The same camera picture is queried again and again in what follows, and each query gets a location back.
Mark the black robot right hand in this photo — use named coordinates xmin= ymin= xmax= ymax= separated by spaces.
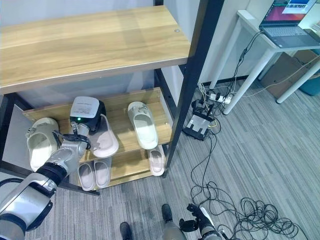
xmin=178 ymin=202 xmax=214 ymax=233

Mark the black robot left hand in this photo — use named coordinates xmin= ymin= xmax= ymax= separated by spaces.
xmin=69 ymin=96 xmax=107 ymax=136

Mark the black battery charger box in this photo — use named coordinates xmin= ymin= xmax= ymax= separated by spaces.
xmin=182 ymin=99 xmax=216 ymax=142

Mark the white power strip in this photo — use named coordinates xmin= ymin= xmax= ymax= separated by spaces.
xmin=208 ymin=92 xmax=233 ymax=105

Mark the white desk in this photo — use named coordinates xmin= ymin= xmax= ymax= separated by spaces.
xmin=209 ymin=9 xmax=320 ymax=116

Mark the brown cardboard box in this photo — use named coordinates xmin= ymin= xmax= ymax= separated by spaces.
xmin=259 ymin=49 xmax=320 ymax=100

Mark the teal bin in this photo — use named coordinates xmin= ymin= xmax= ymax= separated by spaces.
xmin=299 ymin=72 xmax=320 ymax=97

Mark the open laptop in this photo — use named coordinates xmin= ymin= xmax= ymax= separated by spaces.
xmin=258 ymin=0 xmax=320 ymax=49

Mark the tangled black floor cable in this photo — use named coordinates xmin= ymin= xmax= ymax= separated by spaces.
xmin=190 ymin=129 xmax=305 ymax=240

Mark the cream slipper with buckle strap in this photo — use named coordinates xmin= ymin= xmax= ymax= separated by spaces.
xmin=25 ymin=117 xmax=61 ymax=173
xmin=127 ymin=100 xmax=160 ymax=150

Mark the wooden shoe rack, black frame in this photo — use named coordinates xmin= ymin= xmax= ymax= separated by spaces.
xmin=0 ymin=0 xmax=226 ymax=196

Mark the beige cable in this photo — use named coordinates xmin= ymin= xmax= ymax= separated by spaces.
xmin=238 ymin=59 xmax=320 ymax=99

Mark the black laptop power cable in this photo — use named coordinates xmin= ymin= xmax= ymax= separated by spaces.
xmin=224 ymin=31 xmax=264 ymax=101

